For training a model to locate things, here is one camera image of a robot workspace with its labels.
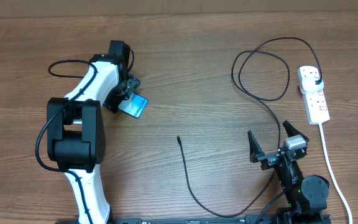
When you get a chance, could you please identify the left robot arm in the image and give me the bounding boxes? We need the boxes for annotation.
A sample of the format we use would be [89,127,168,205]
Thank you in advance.
[40,40,149,223]

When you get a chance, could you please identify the white extension strip cord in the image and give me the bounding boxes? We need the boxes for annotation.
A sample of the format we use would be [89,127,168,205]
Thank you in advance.
[318,122,354,224]

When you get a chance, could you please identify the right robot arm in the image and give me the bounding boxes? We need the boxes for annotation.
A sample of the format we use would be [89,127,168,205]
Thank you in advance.
[244,121,331,224]

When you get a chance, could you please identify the blue Samsung Galaxy smartphone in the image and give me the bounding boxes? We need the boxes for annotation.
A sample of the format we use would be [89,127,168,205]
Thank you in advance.
[118,93,149,119]

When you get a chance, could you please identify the white USB charger plug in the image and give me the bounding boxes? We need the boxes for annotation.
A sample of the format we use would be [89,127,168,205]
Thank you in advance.
[300,77,324,94]

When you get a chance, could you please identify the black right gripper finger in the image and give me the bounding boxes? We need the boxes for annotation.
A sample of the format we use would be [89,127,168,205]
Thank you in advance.
[247,131,264,159]
[283,120,310,142]

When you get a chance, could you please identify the white power extension strip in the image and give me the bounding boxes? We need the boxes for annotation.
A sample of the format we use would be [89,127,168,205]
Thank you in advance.
[298,66,330,125]

